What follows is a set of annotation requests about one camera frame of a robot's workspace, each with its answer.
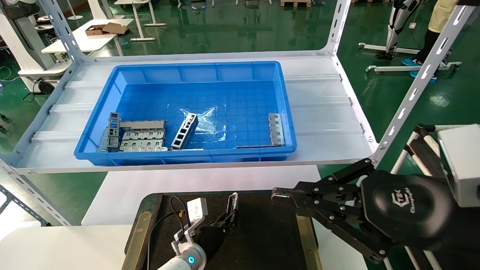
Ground white round floor stand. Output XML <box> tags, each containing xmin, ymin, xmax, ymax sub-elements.
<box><xmin>67</xmin><ymin>0</ymin><xmax>84</xmax><ymax>21</ymax></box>

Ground white work table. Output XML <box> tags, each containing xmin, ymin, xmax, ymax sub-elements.
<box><xmin>41</xmin><ymin>18</ymin><xmax>135</xmax><ymax>57</ymax></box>

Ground white black humanoid robot legs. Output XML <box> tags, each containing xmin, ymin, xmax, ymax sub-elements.
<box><xmin>376</xmin><ymin>0</ymin><xmax>424</xmax><ymax>61</ymax></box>

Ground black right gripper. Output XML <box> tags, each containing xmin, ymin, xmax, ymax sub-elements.
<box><xmin>295</xmin><ymin>170</ymin><xmax>480</xmax><ymax>264</ymax></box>

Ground round metal stool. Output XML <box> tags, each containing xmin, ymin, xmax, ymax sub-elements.
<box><xmin>36</xmin><ymin>15</ymin><xmax>57</xmax><ymax>36</ymax></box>

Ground white wheeled machine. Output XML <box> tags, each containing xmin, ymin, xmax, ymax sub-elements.
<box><xmin>0</xmin><ymin>0</ymin><xmax>72</xmax><ymax>94</ymax></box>

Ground open cardboard box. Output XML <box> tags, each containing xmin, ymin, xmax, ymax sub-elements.
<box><xmin>85</xmin><ymin>22</ymin><xmax>130</xmax><ymax>36</ymax></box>

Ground silver metal cage part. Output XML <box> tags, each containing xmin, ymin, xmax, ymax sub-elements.
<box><xmin>268</xmin><ymin>113</ymin><xmax>285</xmax><ymax>146</ymax></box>
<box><xmin>171</xmin><ymin>113</ymin><xmax>199</xmax><ymax>150</ymax></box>
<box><xmin>228</xmin><ymin>192</ymin><xmax>240</xmax><ymax>225</ymax></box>

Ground dark grey cage part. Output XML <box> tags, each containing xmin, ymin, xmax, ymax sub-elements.
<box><xmin>106</xmin><ymin>112</ymin><xmax>121</xmax><ymax>152</ymax></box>

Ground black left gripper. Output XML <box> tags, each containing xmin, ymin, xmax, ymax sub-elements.
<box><xmin>194</xmin><ymin>157</ymin><xmax>374</xmax><ymax>260</ymax></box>

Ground person in yellow top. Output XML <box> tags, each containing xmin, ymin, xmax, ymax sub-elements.
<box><xmin>402</xmin><ymin>0</ymin><xmax>459</xmax><ymax>83</ymax></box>

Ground white perforated steel upright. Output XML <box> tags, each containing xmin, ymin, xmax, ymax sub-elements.
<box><xmin>39</xmin><ymin>0</ymin><xmax>87</xmax><ymax>62</ymax></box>
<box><xmin>369</xmin><ymin>0</ymin><xmax>480</xmax><ymax>166</ymax></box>
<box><xmin>324</xmin><ymin>0</ymin><xmax>353</xmax><ymax>56</ymax></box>
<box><xmin>0</xmin><ymin>157</ymin><xmax>72</xmax><ymax>227</ymax></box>

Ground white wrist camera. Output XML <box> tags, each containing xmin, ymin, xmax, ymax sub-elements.
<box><xmin>172</xmin><ymin>198</ymin><xmax>209</xmax><ymax>249</ymax></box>
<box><xmin>438</xmin><ymin>124</ymin><xmax>480</xmax><ymax>207</ymax></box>

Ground black container tray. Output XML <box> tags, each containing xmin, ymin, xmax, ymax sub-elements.
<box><xmin>122</xmin><ymin>189</ymin><xmax>319</xmax><ymax>270</ymax></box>

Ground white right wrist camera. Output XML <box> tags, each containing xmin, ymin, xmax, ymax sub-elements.
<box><xmin>438</xmin><ymin>124</ymin><xmax>480</xmax><ymax>207</ymax></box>

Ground white table with T-legs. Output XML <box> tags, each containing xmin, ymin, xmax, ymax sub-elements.
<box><xmin>114</xmin><ymin>0</ymin><xmax>167</xmax><ymax>42</ymax></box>

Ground small grey metal part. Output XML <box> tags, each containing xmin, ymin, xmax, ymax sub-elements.
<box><xmin>98</xmin><ymin>129</ymin><xmax>110</xmax><ymax>152</ymax></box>

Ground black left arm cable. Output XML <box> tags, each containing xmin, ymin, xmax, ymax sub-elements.
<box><xmin>147</xmin><ymin>195</ymin><xmax>188</xmax><ymax>270</ymax></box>

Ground white tube frame black pads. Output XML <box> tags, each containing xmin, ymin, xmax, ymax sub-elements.
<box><xmin>390</xmin><ymin>124</ymin><xmax>450</xmax><ymax>179</ymax></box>

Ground white metal shelf board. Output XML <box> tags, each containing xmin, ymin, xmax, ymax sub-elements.
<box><xmin>0</xmin><ymin>51</ymin><xmax>377</xmax><ymax>175</ymax></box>

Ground blue plastic bin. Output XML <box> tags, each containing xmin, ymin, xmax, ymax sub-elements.
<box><xmin>74</xmin><ymin>61</ymin><xmax>297</xmax><ymax>167</ymax></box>

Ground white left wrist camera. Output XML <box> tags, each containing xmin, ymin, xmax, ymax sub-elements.
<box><xmin>172</xmin><ymin>198</ymin><xmax>209</xmax><ymax>249</ymax></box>

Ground clear plastic film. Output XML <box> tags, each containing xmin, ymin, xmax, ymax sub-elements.
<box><xmin>180</xmin><ymin>107</ymin><xmax>227</xmax><ymax>142</ymax></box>

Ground white wheeled stand base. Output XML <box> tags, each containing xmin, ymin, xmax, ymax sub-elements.
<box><xmin>358</xmin><ymin>42</ymin><xmax>462</xmax><ymax>73</ymax></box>

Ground long grey metal channel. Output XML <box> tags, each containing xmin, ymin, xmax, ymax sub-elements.
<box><xmin>119</xmin><ymin>120</ymin><xmax>168</xmax><ymax>131</ymax></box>

